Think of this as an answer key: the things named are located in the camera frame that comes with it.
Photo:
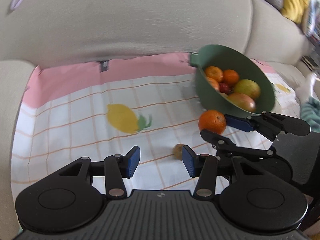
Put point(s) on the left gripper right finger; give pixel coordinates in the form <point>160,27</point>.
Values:
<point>203,167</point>

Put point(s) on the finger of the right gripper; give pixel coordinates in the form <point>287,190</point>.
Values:
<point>244,124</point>
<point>226,146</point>

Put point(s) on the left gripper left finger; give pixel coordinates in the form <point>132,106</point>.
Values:
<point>117,167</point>

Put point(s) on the orange mandarin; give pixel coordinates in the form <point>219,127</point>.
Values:
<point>213,121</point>
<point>230,77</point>
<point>213,83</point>
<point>214,73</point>

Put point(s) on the small brown kiwi fruit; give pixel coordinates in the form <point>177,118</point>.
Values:
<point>177,151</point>

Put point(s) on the red tomato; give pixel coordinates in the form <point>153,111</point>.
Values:
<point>224,88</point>

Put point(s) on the red-green mango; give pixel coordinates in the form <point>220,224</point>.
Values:
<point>243,101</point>

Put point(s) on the yellow-green mango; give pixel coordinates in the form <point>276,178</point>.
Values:
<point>248,87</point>

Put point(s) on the checked lemon print cloth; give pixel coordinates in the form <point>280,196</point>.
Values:
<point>95,110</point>

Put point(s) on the green colander bowl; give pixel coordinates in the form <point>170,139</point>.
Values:
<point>228,58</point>

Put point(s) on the beige sofa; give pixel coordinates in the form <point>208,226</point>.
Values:
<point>55,33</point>

